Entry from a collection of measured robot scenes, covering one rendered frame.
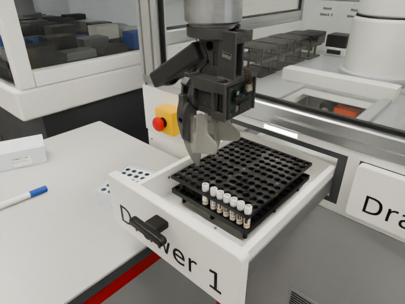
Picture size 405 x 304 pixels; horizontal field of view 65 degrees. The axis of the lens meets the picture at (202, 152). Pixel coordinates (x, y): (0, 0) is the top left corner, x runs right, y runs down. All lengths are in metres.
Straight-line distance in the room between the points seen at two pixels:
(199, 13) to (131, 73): 0.99
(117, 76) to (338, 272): 1.02
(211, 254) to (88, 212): 0.40
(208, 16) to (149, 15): 0.52
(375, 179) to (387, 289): 0.26
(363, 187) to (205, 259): 0.34
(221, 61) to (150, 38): 0.52
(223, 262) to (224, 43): 0.28
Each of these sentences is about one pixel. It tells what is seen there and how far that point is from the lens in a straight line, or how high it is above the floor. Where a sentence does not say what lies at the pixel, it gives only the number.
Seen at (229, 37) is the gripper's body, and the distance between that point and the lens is 0.41.
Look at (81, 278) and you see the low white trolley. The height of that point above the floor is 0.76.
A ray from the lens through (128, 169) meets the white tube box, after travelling 0.85.
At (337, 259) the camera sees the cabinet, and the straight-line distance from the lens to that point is 0.80.
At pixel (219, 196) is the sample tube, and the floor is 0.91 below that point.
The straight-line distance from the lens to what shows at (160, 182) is 0.63.
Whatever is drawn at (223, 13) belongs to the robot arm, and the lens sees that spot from 0.41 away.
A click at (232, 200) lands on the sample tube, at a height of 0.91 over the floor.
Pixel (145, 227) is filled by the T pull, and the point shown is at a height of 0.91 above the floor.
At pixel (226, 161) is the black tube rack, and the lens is 0.65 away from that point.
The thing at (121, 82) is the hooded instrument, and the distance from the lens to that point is 1.36.
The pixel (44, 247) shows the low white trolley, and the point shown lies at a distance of 0.73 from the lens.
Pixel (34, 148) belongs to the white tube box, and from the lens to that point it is 1.00.
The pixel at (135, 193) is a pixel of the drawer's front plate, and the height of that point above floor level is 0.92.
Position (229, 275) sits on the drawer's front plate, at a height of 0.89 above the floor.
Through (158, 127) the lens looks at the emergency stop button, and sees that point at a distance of 0.87.
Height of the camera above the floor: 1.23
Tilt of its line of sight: 29 degrees down
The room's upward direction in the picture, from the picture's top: straight up
